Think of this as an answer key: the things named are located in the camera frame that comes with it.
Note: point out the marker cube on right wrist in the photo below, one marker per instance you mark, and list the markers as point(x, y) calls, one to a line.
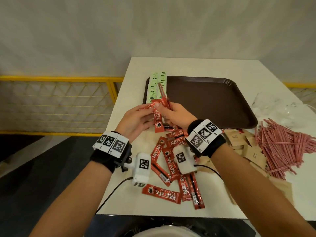
point(184, 160)

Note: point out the left wristband with marker tiles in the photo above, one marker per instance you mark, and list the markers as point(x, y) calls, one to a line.
point(111, 143)

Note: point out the clear glass cups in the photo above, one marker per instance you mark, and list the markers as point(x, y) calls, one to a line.
point(288, 113)

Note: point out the person's right hand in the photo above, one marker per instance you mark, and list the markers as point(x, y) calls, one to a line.
point(179, 114)

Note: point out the right wristband with marker tiles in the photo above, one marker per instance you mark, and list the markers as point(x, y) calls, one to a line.
point(205, 133)

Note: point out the pile of red Nescafe sachets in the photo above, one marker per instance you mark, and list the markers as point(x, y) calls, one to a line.
point(170, 162)

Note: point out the neat rows of tea bags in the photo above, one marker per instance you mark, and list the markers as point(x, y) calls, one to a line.
point(154, 83)

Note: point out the person's white clothing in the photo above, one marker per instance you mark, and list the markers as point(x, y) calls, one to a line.
point(168, 232)

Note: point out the wristband with marker tiles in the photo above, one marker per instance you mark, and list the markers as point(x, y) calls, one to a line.
point(205, 133)
point(111, 143)

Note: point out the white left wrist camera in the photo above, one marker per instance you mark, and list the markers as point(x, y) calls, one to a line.
point(142, 170)

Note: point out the person's right forearm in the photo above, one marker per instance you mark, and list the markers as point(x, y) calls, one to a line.
point(259, 194)

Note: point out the brown plastic tray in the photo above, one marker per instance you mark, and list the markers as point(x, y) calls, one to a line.
point(209, 101)

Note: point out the pile of brown sugar packets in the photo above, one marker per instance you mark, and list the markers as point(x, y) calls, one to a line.
point(254, 155)

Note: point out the pile of pink stirrer sticks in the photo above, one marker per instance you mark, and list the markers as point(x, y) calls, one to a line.
point(279, 145)

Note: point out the person's left hand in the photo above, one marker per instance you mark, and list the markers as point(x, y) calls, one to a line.
point(133, 123)

